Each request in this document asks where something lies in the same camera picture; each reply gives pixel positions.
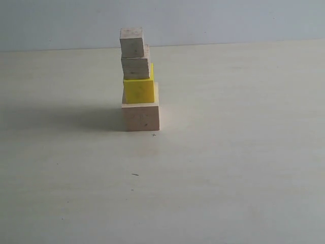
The large pale wooden cube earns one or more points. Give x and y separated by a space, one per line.
142 116

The yellow cube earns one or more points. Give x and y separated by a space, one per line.
140 90

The medium wooden cube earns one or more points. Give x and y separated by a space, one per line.
137 67

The small pale wooden cube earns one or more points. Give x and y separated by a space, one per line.
131 42

